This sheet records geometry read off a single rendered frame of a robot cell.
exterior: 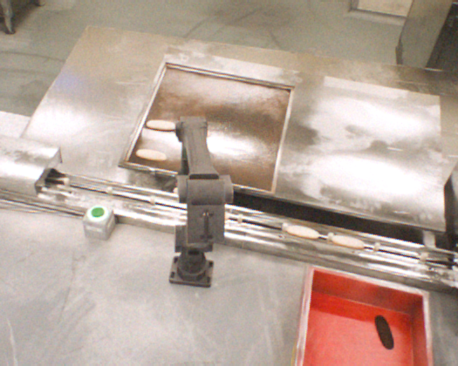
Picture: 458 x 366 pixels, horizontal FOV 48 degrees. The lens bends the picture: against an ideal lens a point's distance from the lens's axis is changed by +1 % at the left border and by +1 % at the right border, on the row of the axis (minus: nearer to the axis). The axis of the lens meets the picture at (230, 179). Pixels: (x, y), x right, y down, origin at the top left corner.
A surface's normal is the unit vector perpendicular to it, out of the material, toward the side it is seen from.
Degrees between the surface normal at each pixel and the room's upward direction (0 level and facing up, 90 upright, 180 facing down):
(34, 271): 0
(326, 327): 0
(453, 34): 90
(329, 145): 10
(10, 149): 0
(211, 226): 58
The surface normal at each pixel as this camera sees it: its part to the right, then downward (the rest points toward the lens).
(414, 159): 0.06, -0.58
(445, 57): -0.19, 0.67
